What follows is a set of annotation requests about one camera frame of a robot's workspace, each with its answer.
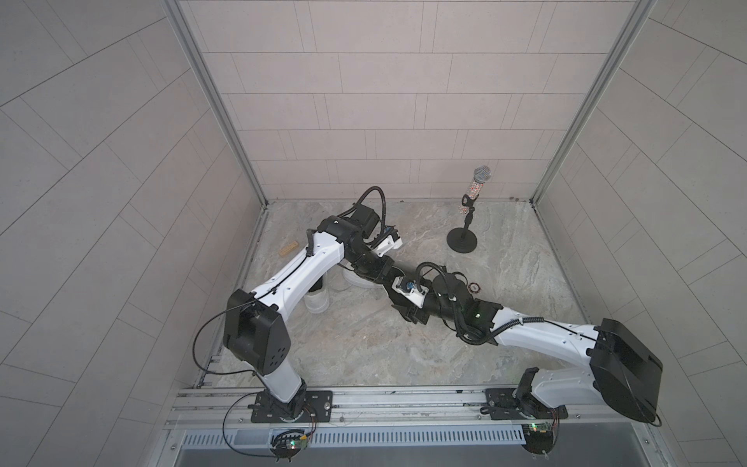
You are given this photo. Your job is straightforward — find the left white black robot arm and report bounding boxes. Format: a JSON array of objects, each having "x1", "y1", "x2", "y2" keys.
[{"x1": 218, "y1": 202, "x2": 402, "y2": 420}]

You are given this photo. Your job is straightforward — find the aluminium mounting rail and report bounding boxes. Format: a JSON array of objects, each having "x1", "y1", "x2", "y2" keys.
[{"x1": 165, "y1": 381, "x2": 649, "y2": 432}]

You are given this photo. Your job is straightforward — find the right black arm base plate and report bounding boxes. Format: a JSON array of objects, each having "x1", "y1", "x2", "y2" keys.
[{"x1": 480, "y1": 388, "x2": 568, "y2": 420}]

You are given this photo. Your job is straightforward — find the left green circuit board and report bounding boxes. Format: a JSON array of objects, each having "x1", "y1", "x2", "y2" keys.
[{"x1": 270, "y1": 429, "x2": 310, "y2": 460}]

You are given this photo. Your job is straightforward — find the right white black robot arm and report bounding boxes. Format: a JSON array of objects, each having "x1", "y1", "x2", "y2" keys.
[{"x1": 383, "y1": 263, "x2": 663, "y2": 425}]

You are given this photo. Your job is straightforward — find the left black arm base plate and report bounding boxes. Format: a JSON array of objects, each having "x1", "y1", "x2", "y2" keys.
[{"x1": 251, "y1": 389, "x2": 334, "y2": 423}]

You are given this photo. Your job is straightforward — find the black insole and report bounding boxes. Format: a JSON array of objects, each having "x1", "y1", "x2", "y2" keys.
[{"x1": 382, "y1": 267, "x2": 430, "y2": 325}]

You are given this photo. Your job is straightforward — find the microphone on black stand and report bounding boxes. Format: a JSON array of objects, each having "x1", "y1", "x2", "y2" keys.
[{"x1": 447, "y1": 165, "x2": 491, "y2": 254}]

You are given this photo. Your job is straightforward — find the green circuit board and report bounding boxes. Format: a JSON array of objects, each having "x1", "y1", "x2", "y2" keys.
[
  {"x1": 270, "y1": 429, "x2": 310, "y2": 460},
  {"x1": 521, "y1": 422, "x2": 556, "y2": 456}
]

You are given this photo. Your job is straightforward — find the white perforated cable duct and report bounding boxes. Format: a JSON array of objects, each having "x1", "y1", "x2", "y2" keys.
[{"x1": 182, "y1": 425, "x2": 526, "y2": 449}]

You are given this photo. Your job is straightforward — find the white sneaker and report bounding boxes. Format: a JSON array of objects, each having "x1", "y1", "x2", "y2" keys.
[
  {"x1": 303, "y1": 276, "x2": 330, "y2": 314},
  {"x1": 342, "y1": 268, "x2": 379, "y2": 289}
]

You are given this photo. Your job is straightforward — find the right green circuit board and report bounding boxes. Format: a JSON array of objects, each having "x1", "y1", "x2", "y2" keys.
[{"x1": 521, "y1": 422, "x2": 556, "y2": 456}]

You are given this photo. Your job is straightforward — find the small wooden block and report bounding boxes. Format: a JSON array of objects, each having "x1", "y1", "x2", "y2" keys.
[{"x1": 278, "y1": 241, "x2": 300, "y2": 257}]

